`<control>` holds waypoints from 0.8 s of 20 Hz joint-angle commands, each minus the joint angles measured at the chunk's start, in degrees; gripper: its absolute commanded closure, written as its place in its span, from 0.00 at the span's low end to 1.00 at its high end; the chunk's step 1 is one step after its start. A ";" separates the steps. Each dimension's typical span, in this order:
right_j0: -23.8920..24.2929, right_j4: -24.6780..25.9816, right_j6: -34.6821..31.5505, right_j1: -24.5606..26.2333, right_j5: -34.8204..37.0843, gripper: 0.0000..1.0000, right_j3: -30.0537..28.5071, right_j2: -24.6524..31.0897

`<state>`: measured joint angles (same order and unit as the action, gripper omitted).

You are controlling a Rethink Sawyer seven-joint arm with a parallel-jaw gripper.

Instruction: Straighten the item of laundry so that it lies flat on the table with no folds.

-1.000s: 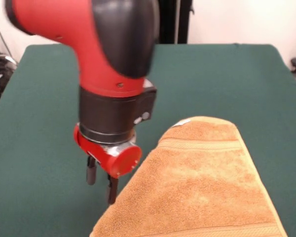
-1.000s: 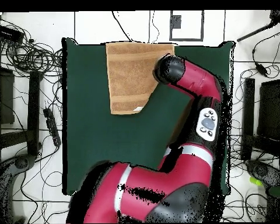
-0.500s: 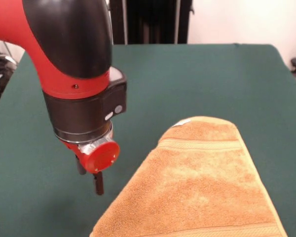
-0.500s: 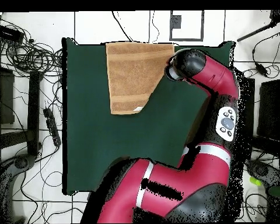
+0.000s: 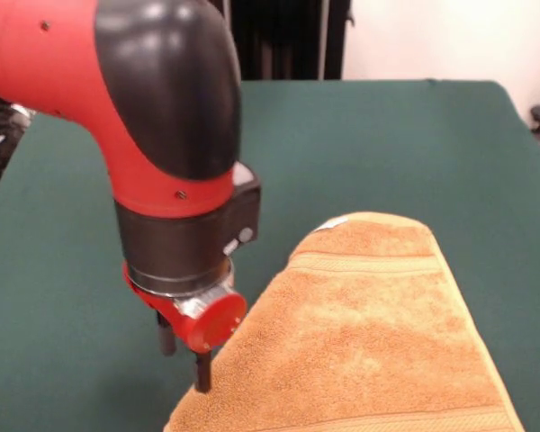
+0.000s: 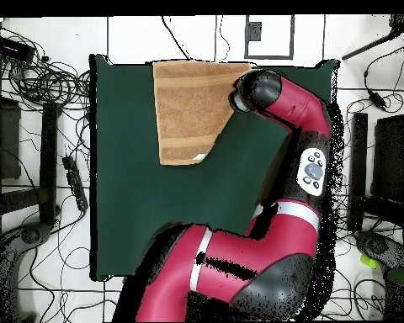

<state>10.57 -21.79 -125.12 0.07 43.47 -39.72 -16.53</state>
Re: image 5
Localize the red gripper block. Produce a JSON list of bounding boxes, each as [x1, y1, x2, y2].
[[122, 263, 248, 392]]

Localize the tan terry towel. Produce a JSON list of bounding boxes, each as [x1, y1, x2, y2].
[[161, 211, 526, 432]]

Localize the dark green table cloth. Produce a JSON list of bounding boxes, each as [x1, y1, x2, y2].
[[0, 79, 540, 432]]

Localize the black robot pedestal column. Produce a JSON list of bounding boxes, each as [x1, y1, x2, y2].
[[220, 0, 356, 82]]

